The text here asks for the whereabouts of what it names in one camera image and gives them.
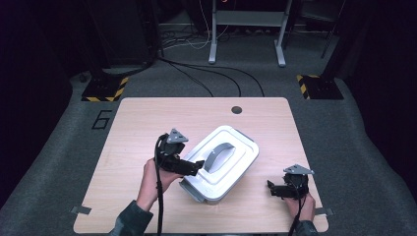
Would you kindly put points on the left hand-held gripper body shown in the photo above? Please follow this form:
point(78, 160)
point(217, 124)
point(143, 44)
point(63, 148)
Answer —
point(168, 157)

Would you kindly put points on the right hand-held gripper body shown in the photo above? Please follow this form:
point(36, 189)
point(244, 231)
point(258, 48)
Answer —
point(296, 183)

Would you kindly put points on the plastic storage box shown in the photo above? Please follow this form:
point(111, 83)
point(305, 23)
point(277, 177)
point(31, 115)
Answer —
point(213, 197)

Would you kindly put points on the person's right hand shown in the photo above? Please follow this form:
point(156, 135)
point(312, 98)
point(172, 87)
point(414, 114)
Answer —
point(303, 208)

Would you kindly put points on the person's left hand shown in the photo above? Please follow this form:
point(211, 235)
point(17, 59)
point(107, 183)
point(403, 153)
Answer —
point(150, 187)

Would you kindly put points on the grey tape strip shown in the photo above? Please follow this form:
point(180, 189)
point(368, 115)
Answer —
point(81, 210)
point(326, 211)

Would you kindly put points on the black striped stand base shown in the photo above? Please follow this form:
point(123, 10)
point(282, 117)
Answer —
point(103, 89)
point(323, 88)

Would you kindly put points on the black cabinet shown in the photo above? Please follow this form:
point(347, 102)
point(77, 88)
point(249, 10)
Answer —
point(124, 32)

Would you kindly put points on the white metal desk frame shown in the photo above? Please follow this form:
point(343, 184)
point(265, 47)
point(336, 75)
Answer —
point(249, 18)

